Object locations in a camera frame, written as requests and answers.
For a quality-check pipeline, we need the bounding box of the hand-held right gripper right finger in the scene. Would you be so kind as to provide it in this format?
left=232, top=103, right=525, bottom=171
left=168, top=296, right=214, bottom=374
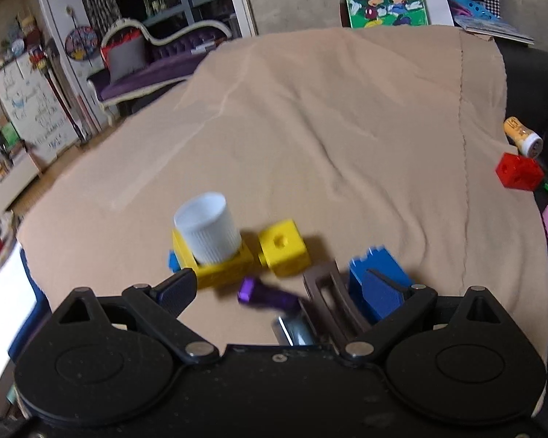
left=342, top=268, right=498, bottom=361

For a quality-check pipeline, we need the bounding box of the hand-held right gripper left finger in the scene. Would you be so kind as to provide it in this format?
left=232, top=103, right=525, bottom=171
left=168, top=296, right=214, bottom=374
left=50, top=268, right=220, bottom=366

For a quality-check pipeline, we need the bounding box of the blue toy block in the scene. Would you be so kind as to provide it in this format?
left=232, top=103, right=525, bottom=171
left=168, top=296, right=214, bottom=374
left=348, top=247, right=414, bottom=324

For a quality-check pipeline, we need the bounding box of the yellow toy window frame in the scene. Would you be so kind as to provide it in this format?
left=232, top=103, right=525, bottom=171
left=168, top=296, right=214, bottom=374
left=171, top=228, right=254, bottom=290

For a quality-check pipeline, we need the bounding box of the white ribbed cap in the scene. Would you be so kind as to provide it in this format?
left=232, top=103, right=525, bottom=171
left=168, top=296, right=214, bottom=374
left=174, top=193, right=244, bottom=264

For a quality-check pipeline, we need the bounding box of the brown hair clip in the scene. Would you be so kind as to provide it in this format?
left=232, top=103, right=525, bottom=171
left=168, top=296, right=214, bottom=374
left=302, top=260, right=370, bottom=345

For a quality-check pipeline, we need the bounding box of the purple toy car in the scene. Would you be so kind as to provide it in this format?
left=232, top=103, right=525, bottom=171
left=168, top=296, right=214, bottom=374
left=237, top=277, right=300, bottom=313

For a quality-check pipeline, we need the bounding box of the yellow toy cube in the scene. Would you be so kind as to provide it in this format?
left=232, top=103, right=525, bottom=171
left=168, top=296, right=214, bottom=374
left=257, top=220, right=312, bottom=278

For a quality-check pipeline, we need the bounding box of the blue pad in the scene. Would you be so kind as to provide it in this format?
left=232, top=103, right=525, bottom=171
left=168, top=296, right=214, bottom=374
left=8, top=246, right=51, bottom=361

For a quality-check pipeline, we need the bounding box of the red toy cube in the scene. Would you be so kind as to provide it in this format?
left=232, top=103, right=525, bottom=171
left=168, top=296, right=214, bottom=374
left=495, top=153, right=544, bottom=190

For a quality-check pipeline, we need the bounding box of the beige blanket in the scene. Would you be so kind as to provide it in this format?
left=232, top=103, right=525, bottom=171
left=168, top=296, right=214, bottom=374
left=16, top=27, right=548, bottom=347

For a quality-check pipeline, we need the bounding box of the low white cabinet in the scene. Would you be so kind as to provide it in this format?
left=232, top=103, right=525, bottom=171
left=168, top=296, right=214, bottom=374
left=0, top=146, right=42, bottom=213

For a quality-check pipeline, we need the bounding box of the yellow white small bottle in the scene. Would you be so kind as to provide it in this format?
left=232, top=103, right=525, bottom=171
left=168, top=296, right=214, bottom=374
left=503, top=116, right=544, bottom=158

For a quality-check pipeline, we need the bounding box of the purple chaise sofa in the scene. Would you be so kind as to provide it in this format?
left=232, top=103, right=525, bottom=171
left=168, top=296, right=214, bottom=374
left=87, top=17, right=233, bottom=124

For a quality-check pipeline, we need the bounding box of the white cabinet with writing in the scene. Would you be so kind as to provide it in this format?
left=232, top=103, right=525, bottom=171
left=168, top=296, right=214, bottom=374
left=0, top=50, right=80, bottom=165

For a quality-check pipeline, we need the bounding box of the grey cushion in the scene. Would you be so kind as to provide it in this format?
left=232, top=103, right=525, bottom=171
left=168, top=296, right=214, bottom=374
left=106, top=36, right=147, bottom=82

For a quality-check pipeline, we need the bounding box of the thin book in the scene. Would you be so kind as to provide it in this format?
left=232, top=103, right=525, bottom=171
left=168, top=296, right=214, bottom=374
left=454, top=16, right=535, bottom=45

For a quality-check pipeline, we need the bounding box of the round wall decoration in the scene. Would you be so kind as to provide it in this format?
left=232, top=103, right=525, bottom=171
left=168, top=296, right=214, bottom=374
left=65, top=27, right=102, bottom=61

